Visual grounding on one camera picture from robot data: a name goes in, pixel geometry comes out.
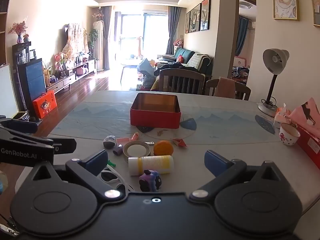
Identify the white sunglasses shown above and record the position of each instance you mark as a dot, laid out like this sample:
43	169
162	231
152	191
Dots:
110	176

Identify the white board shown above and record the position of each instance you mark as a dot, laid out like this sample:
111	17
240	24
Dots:
7	92

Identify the wooden chair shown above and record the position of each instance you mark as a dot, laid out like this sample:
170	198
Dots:
243	90
181	73

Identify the yellow cloth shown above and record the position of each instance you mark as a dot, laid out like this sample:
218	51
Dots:
155	85

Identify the blue mountain print table mat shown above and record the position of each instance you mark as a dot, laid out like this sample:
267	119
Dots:
100	117

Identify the red paper boat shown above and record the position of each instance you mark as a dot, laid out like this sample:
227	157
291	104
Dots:
180	142

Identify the pink printed bag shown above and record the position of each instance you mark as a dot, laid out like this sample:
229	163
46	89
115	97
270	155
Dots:
306	111

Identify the bed with printed bedding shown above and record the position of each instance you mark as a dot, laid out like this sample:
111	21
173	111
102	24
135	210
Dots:
240	73

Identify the grey curtain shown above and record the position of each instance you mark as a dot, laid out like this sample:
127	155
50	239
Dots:
173	30
107	37

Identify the orange gift box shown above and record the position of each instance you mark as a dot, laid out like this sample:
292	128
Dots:
45	103

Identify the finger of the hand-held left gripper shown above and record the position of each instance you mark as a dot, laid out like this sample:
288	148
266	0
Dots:
62	145
17	126

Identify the wooden tv cabinet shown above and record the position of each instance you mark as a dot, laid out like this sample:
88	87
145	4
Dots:
67	78

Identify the small pink tube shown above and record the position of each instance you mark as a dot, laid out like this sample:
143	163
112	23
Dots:
135	136

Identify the white polka dot cup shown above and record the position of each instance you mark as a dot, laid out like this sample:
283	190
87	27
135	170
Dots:
288	136

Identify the pink plush toy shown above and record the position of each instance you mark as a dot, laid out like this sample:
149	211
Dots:
178	42

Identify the white bottle yellow label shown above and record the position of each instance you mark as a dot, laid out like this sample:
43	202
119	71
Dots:
155	164

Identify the coffee table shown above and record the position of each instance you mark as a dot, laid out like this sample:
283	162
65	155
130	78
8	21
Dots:
130	62

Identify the tall green plant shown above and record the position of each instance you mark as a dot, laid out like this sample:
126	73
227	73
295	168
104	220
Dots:
93	35

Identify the orange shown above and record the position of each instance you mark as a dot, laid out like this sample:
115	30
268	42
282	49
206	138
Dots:
163	148

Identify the dark standing display board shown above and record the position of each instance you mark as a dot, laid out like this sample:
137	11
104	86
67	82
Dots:
32	80

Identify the beige jar lid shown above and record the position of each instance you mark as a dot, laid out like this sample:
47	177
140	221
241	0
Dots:
136	151

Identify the black framed picture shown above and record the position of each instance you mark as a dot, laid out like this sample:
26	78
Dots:
187	22
195	17
205	12

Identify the red tin box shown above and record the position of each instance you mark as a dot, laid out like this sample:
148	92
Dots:
155	120

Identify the white orange packet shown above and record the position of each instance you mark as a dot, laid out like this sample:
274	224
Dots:
281	117

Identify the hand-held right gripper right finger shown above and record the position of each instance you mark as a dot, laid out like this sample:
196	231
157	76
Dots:
215	161

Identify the blue bag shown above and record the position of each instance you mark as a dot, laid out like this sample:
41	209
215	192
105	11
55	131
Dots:
146	67

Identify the pink doll figure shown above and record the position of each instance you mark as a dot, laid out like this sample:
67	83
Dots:
57	60

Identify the small green object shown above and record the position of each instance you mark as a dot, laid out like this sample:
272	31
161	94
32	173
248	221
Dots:
111	163

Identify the grey desk lamp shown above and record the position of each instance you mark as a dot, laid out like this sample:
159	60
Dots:
275	57

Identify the black water dispenser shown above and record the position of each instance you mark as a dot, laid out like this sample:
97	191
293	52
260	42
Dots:
22	52

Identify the black jacket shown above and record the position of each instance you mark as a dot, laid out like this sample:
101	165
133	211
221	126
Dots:
172	66

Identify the white standing air conditioner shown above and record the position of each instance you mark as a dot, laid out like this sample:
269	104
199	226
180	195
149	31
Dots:
98	45

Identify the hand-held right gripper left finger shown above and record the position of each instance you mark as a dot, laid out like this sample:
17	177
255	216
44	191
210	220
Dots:
96	161

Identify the pink towel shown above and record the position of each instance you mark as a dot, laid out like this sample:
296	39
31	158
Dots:
225	87

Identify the green sofa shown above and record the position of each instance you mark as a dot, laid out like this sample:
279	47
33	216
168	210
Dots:
185	53

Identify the checkered sofa blanket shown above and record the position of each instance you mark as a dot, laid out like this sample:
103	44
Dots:
198	61

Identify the purple toy figure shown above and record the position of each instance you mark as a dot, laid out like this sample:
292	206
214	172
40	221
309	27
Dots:
147	180

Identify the vase with pink flowers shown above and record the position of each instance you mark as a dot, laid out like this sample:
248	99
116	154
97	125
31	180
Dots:
18	30

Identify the red doll cushion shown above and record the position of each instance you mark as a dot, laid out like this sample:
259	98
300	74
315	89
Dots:
180	59

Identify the floral cloth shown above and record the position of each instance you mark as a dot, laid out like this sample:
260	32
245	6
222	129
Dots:
75	37

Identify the blue curtain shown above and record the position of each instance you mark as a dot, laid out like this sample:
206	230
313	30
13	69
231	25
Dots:
242	35

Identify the small purple object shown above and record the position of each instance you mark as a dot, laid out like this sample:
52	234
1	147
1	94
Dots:
117	150

